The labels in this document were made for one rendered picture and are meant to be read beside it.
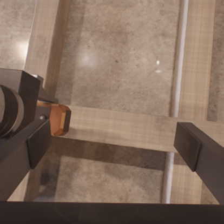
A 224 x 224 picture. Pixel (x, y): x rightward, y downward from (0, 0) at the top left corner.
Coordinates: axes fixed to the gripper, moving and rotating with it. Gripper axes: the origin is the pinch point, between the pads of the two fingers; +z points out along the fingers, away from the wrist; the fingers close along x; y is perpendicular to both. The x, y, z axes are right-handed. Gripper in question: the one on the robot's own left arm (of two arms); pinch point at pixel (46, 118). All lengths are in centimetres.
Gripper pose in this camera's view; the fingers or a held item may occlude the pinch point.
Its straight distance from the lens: 39.1
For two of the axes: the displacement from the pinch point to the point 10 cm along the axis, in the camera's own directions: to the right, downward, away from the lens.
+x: 1.2, -9.9, 1.0
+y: 9.9, 1.1, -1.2
